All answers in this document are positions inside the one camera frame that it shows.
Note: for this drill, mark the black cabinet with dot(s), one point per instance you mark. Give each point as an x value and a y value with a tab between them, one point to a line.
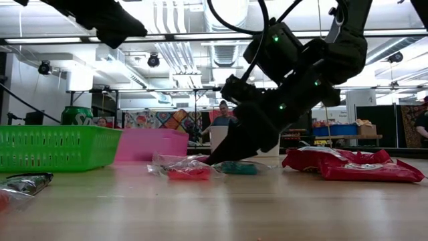
302	127

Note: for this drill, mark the cardboard box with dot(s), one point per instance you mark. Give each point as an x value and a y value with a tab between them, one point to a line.
366	129

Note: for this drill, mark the blue storage bin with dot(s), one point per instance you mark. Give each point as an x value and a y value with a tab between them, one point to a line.
321	131
344	130

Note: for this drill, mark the green plastic mesh basket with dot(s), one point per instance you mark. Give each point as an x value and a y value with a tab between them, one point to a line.
57	147

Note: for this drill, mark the black partition panel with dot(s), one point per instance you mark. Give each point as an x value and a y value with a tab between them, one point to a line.
376	117

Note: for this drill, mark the green soda can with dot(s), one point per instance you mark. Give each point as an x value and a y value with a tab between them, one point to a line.
77	117

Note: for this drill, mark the black monitor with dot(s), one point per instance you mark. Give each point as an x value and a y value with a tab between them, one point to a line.
33	118

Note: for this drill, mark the red and white KitKat bar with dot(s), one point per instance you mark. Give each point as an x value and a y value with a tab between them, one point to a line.
301	164

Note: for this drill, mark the teal gummy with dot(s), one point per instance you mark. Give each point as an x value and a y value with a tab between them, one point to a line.
239	168

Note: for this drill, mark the colourful patterned quilt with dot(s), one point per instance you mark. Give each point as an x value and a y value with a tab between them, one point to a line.
157	120

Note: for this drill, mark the person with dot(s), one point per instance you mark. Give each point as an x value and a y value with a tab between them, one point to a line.
102	122
222	118
423	124

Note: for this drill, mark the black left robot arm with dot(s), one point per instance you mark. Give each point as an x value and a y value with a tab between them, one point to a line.
100	16

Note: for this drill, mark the red KitKat mini bar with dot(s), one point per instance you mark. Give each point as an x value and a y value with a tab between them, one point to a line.
368	172
378	156
347	156

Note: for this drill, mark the white plastic basket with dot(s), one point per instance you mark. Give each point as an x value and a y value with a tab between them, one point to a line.
218	137

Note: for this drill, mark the wooden shelf board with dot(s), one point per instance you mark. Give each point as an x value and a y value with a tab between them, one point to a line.
347	137

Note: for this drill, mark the black ceiling spotlight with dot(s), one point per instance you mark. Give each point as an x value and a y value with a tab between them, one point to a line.
44	67
153	60
395	57

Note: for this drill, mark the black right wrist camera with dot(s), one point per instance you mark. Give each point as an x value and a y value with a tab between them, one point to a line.
277	53

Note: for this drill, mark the dark patterned tapestry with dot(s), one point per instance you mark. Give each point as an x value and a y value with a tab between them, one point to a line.
409	125

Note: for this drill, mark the white pillar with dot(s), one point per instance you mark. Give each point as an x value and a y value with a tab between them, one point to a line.
359	103

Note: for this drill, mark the red gummy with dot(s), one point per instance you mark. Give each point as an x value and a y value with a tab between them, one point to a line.
189	174
6	201

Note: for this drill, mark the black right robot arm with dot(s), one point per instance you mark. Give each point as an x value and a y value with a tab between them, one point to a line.
347	43

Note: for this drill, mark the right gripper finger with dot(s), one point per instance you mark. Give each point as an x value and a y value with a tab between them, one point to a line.
240	140
269	142

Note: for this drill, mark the pink-red translucent plastic basket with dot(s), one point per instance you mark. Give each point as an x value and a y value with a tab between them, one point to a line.
150	144

